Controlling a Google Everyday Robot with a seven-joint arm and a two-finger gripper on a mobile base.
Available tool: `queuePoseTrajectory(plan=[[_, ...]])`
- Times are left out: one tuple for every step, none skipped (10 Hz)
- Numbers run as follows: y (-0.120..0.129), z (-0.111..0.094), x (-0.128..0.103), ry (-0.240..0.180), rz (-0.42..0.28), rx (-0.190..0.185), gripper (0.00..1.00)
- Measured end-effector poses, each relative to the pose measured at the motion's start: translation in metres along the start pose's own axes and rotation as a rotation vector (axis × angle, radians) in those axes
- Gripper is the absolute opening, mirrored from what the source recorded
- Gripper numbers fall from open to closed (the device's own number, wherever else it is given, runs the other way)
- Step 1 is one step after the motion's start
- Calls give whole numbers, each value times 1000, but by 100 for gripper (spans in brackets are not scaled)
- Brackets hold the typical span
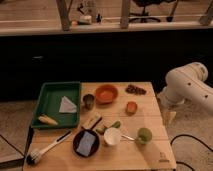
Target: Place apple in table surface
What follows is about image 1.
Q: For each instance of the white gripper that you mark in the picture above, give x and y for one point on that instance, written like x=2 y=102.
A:
x=168 y=101

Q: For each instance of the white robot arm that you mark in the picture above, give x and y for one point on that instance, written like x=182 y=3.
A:
x=185 y=83

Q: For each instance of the green cup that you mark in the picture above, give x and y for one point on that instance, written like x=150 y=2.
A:
x=144 y=136

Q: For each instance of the metal spoon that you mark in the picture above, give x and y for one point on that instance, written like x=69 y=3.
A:
x=128 y=137

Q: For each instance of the green cucumber toy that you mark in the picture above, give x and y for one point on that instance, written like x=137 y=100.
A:
x=102 y=129

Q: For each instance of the white cup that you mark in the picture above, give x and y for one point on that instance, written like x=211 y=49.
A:
x=112 y=136

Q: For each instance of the orange bowl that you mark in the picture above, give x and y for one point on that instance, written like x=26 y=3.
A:
x=106 y=93

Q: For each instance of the small metal cup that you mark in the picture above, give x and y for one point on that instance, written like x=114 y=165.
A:
x=88 y=101

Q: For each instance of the blue sponge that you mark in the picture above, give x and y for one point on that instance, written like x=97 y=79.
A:
x=86 y=143

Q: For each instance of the black plate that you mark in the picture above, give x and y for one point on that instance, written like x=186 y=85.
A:
x=78 y=137

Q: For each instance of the black office chair base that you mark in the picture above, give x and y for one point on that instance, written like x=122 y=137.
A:
x=144 y=16

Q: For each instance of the white folded cloth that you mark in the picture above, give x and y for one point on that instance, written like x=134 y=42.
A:
x=67 y=106

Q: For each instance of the green plastic tray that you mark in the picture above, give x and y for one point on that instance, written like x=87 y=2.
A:
x=49 y=103

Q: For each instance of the yellow corn cob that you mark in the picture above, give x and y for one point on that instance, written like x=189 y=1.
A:
x=47 y=120

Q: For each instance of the white dish brush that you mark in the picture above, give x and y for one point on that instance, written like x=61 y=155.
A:
x=35 y=155

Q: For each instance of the black handled scraper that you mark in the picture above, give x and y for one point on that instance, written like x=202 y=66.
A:
x=92 y=121

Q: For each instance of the wooden post middle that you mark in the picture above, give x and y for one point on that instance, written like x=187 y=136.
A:
x=125 y=10

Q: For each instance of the wooden post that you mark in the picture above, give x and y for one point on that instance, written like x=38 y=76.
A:
x=125 y=10
x=64 y=7

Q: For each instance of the wooden post left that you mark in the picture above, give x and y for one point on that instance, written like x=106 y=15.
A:
x=64 y=7

